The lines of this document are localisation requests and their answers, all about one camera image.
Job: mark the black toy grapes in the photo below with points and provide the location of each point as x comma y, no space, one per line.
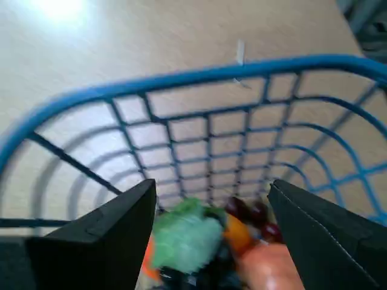
187,232

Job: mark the orange toy fruit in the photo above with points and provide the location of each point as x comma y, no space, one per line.
149,262

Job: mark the pale toy peach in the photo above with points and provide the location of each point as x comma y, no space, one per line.
266,269

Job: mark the dark red toy pomegranate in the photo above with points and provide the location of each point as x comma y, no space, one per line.
239,205

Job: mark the thin white tape strip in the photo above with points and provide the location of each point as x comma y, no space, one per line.
241,51

